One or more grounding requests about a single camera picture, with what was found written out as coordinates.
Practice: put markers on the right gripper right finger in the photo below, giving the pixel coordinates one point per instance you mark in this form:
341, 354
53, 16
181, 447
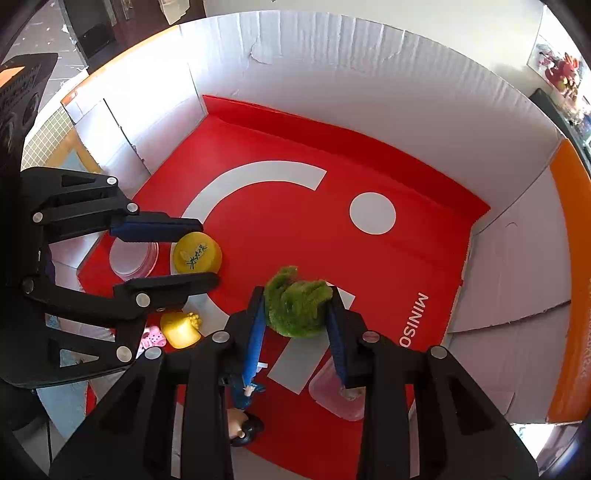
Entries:
461, 433

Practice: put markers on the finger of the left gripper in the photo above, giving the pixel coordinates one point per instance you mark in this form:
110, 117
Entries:
34, 355
58, 205

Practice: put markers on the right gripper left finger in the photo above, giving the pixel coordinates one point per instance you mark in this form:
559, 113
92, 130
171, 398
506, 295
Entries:
129, 434

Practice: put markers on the green fuzzy scrunchie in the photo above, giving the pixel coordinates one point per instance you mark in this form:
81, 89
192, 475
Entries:
295, 308

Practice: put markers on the dark wooden door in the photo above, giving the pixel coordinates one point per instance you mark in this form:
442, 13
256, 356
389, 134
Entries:
104, 29

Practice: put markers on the black-haired doll figurine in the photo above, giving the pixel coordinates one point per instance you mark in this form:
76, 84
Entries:
243, 428

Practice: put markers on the blue doll figurine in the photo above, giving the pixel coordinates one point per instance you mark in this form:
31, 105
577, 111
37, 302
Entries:
243, 386

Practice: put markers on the yellow round container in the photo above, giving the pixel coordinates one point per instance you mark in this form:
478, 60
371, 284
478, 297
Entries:
196, 252

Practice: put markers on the pink clear plastic box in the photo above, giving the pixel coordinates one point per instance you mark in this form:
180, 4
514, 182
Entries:
327, 390

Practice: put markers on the white orange cardboard box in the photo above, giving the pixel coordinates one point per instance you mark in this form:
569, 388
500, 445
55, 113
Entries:
520, 322

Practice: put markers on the red toy picture frame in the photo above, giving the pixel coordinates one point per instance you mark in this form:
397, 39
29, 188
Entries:
560, 69

